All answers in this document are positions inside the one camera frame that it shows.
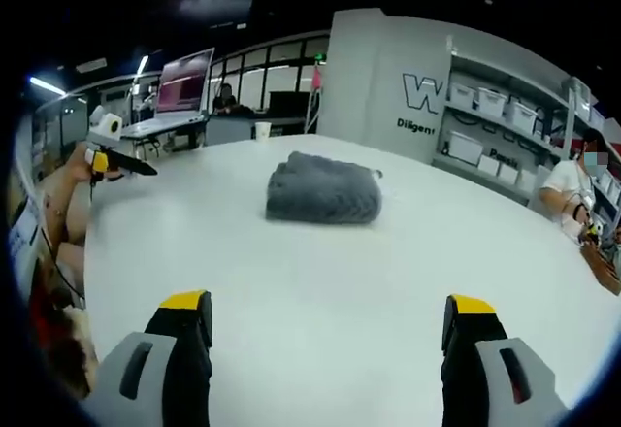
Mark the grey towel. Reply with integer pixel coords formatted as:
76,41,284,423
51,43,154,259
264,150,385,227

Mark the open silver laptop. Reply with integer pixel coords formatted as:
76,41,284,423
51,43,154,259
140,47,216,130

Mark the background desk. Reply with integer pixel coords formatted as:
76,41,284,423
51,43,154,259
118,112,211,156

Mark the brown woven bag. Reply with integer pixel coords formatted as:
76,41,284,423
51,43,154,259
578,239,621,297

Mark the black monitor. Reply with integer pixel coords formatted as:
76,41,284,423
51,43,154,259
268,89,312,114

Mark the white shelf unit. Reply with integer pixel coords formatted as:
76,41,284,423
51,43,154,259
432,33,621,234

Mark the row of white storage bins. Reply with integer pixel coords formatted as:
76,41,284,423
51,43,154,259
445,80,621,214

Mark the black cable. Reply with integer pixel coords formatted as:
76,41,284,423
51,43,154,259
39,225,87,310

